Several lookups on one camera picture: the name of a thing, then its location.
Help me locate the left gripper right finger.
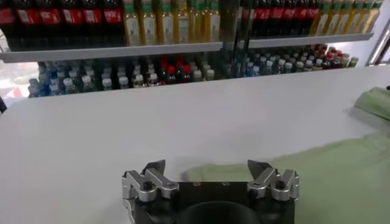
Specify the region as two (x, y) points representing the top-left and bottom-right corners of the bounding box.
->
(246, 159), (300, 201)

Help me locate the white metal shelf rack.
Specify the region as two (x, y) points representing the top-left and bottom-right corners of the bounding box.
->
(237, 0), (375, 77)
(0, 0), (238, 98)

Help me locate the green polo shirt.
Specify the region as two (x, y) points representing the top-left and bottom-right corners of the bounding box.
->
(181, 86), (390, 224)

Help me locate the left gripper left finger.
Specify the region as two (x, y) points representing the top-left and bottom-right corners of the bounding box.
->
(121, 159), (180, 203)

